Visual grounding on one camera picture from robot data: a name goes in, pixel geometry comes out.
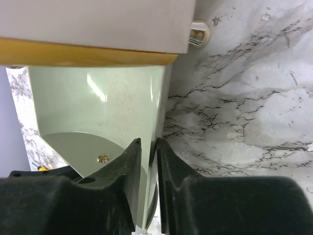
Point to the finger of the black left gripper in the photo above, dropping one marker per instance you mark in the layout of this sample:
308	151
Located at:
66	171

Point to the cream round drawer organizer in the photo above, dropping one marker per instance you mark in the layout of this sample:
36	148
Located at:
165	26

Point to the yellow drawer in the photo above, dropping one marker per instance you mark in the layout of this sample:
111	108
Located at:
14	52

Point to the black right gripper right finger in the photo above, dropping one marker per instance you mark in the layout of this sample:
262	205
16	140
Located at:
192	204

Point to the grey bottom drawer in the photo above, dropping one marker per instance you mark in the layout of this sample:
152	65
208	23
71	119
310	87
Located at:
83	113

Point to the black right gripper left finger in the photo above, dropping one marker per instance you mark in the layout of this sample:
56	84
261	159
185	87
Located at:
104	203

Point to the yellow small tube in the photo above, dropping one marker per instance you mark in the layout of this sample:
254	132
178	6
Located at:
42	168

